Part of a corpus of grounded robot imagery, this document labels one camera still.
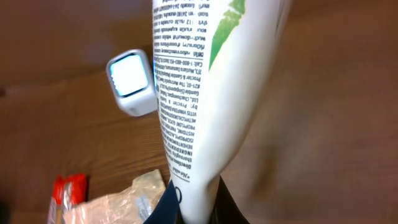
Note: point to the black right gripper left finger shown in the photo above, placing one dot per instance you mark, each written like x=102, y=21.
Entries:
x=167, y=211

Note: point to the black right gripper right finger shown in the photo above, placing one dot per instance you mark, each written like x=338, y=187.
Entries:
x=225, y=209

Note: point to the clear plastic pouch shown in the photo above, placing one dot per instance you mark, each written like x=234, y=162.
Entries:
x=132, y=205

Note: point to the orange spaghetti packet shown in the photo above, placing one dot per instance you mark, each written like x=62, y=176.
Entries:
x=68, y=192

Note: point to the white tube with gold cap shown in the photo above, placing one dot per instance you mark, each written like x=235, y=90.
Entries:
x=211, y=60

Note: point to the white barcode scanner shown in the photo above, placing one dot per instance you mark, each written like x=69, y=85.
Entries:
x=132, y=82

